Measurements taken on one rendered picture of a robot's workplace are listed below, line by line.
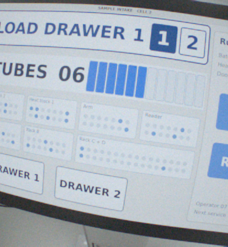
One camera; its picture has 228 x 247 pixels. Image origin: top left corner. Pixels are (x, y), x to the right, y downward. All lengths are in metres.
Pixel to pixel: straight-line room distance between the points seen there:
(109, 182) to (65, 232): 1.11
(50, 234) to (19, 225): 0.17
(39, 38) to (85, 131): 0.14
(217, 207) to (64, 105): 0.23
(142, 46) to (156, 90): 0.06
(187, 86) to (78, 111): 0.14
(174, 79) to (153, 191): 0.14
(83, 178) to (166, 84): 0.15
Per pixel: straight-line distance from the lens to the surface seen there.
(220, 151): 0.38
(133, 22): 0.39
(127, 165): 0.38
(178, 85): 0.37
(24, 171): 0.43
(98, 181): 0.39
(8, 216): 1.59
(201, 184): 0.39
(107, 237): 0.73
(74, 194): 0.41
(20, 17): 0.43
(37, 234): 1.51
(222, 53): 0.38
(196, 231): 0.41
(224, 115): 0.38
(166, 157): 0.38
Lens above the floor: 1.34
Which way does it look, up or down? 45 degrees down
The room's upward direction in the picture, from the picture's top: straight up
